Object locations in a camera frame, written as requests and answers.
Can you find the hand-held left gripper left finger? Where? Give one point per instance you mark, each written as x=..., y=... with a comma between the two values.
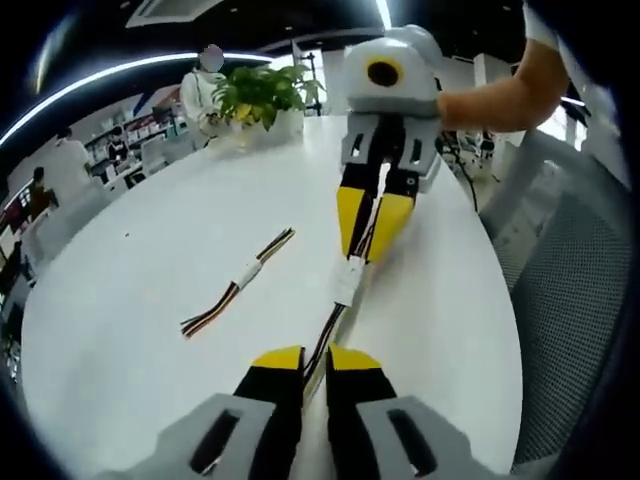
x=272, y=400

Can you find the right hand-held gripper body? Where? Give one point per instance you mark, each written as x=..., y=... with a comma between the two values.
x=390, y=90

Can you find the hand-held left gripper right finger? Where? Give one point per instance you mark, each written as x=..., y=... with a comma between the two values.
x=355, y=400

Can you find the black tripod stand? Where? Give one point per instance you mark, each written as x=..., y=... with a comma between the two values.
x=312, y=80

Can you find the bright ceiling light strip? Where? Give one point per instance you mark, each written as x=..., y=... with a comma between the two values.
x=382, y=11

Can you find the white plant pot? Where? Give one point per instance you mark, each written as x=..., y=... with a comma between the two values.
x=285, y=127

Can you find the green potted plant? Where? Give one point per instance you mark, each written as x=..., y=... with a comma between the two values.
x=265, y=95

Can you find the grey mesh office chair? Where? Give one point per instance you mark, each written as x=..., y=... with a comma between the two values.
x=565, y=300

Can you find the ceiling air conditioner unit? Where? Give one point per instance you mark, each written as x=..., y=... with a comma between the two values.
x=170, y=10

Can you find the long ceiling light strip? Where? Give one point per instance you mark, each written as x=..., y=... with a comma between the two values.
x=100, y=82

